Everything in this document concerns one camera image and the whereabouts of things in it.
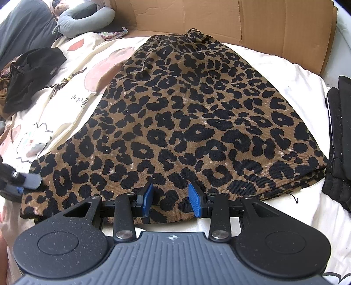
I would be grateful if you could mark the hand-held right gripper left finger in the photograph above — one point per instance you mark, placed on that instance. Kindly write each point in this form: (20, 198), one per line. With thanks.
(149, 197)

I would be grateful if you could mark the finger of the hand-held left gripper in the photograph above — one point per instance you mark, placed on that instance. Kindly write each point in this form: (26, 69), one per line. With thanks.
(31, 181)
(15, 189)

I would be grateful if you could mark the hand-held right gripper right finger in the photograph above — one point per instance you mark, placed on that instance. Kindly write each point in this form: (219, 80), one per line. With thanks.
(195, 200)

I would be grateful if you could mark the leopard print skirt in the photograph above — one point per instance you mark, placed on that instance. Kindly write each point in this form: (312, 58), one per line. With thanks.
(192, 123)

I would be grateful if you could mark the brown cloth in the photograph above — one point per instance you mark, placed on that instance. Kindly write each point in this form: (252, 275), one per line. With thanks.
(3, 90)

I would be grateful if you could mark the black garment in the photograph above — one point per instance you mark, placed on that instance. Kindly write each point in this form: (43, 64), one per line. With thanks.
(33, 71)

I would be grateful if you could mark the white printed blanket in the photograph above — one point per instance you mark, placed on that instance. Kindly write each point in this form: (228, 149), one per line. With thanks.
(288, 79)

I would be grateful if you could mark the dark grey cloth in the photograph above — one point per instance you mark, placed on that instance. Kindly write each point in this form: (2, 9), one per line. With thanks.
(22, 27)

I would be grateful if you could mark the grey neck pillow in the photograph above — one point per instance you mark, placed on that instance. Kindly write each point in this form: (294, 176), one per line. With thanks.
(71, 27)

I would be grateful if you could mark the floral cloth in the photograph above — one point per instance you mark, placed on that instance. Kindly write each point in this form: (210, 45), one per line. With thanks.
(115, 34)

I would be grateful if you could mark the brown plush toy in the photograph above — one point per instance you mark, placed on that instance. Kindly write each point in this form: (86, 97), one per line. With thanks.
(59, 8)

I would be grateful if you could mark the brown cardboard sheet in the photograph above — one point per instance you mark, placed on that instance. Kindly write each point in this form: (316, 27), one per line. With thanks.
(219, 16)

